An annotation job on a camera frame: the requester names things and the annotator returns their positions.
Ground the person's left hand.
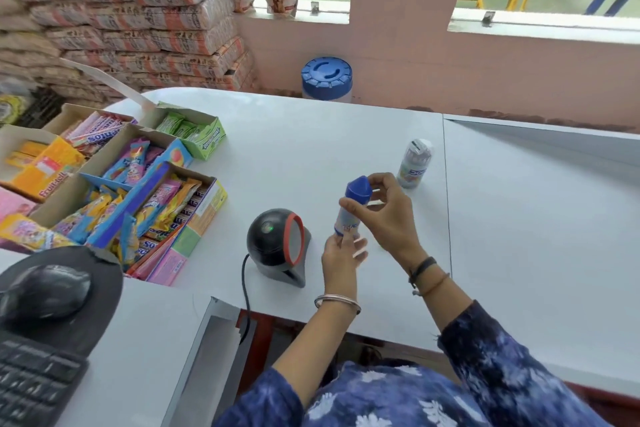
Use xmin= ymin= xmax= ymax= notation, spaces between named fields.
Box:
xmin=321 ymin=233 xmax=369 ymax=300

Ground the person's right hand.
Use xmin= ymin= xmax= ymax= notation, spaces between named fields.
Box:
xmin=339 ymin=172 xmax=427 ymax=272

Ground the blue bottle with white body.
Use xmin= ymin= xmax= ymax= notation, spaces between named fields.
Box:
xmin=333 ymin=175 xmax=373 ymax=238

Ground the small white bottle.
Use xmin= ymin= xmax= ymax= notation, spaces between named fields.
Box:
xmin=397 ymin=138 xmax=434 ymax=189

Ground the person's left forearm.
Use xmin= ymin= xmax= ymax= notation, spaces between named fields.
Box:
xmin=212 ymin=299 xmax=361 ymax=427

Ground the person's right forearm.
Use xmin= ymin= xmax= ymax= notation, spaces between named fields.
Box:
xmin=409 ymin=266 xmax=616 ymax=427

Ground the silver bangle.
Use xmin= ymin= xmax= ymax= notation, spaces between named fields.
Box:
xmin=313 ymin=294 xmax=362 ymax=316

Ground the black wristband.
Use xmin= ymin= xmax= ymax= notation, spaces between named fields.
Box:
xmin=408 ymin=256 xmax=437 ymax=288

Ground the black barcode scanner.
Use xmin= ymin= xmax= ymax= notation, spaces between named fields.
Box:
xmin=246 ymin=208 xmax=312 ymax=288

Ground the white table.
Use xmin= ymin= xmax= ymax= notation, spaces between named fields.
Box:
xmin=105 ymin=86 xmax=640 ymax=398

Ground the blue patterned garment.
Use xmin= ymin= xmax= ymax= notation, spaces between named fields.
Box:
xmin=302 ymin=360 xmax=496 ymax=427

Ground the white container with blue lid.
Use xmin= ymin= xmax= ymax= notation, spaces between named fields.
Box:
xmin=301 ymin=57 xmax=354 ymax=103

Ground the pastel box of candy bars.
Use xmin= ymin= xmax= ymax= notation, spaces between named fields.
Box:
xmin=85 ymin=161 xmax=229 ymax=288

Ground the cardboard box of green packets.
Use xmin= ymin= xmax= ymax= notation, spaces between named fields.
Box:
xmin=59 ymin=59 xmax=227 ymax=161

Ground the white computer desk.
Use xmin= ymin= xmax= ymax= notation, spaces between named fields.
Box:
xmin=0 ymin=249 xmax=241 ymax=427

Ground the blue-edged box of candy packets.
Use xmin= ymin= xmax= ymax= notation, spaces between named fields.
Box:
xmin=29 ymin=123 xmax=193 ymax=230

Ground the black mouse pad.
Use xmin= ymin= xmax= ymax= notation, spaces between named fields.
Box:
xmin=0 ymin=246 xmax=125 ymax=358

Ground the cardboard box of candy rolls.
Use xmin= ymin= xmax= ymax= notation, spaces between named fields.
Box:
xmin=42 ymin=103 xmax=139 ymax=157

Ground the black computer mouse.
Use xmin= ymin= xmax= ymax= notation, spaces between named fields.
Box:
xmin=0 ymin=264 xmax=93 ymax=325

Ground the yellow box of candy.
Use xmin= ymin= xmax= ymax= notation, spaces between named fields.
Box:
xmin=0 ymin=125 xmax=87 ymax=203

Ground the black keyboard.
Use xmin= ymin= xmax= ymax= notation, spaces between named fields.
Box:
xmin=0 ymin=331 xmax=90 ymax=427

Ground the stack of orange-white sacks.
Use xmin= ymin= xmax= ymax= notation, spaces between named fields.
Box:
xmin=0 ymin=0 xmax=259 ymax=107

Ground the black plastic crate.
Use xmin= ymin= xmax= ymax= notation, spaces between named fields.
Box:
xmin=17 ymin=86 xmax=66 ymax=130

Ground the brown thread bracelet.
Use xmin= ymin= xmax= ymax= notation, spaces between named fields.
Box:
xmin=412 ymin=272 xmax=451 ymax=298

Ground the black scanner cable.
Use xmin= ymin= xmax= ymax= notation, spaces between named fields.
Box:
xmin=239 ymin=254 xmax=253 ymax=342

